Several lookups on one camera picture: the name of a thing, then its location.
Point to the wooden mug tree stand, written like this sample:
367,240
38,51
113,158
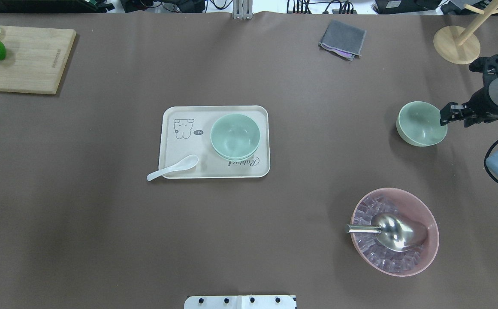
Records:
459,45

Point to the bamboo cutting board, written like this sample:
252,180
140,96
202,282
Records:
36,58

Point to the pink bowl with ice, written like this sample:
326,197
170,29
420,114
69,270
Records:
399,202

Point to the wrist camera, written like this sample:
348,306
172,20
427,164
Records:
488,66

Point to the beige rabbit tray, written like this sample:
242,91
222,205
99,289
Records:
186,131

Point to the metal ice scoop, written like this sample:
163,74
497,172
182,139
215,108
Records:
395,232

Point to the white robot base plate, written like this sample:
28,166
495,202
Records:
241,302

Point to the aluminium frame post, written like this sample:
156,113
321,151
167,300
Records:
242,9

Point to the white ceramic spoon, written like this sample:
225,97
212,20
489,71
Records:
186,163

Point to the green bowl on tray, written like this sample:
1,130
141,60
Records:
234,158

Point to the green bowl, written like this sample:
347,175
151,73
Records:
418,124
235,135
234,158

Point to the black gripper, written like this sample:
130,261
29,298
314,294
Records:
483,104

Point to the grey folded cloth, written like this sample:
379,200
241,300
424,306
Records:
343,39

